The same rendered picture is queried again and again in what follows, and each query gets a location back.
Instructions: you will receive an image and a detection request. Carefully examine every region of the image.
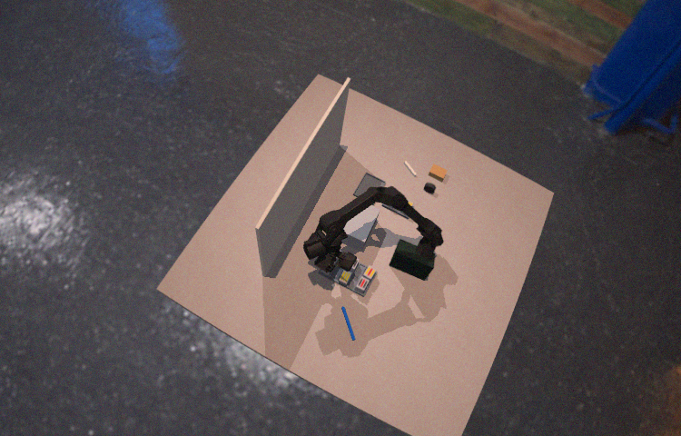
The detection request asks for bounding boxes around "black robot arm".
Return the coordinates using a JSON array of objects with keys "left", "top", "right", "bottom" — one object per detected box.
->
[{"left": 303, "top": 186, "right": 444, "bottom": 273}]

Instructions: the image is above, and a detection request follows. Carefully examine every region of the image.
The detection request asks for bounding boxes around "orange flat box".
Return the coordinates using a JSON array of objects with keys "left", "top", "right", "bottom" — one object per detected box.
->
[{"left": 429, "top": 164, "right": 448, "bottom": 182}]

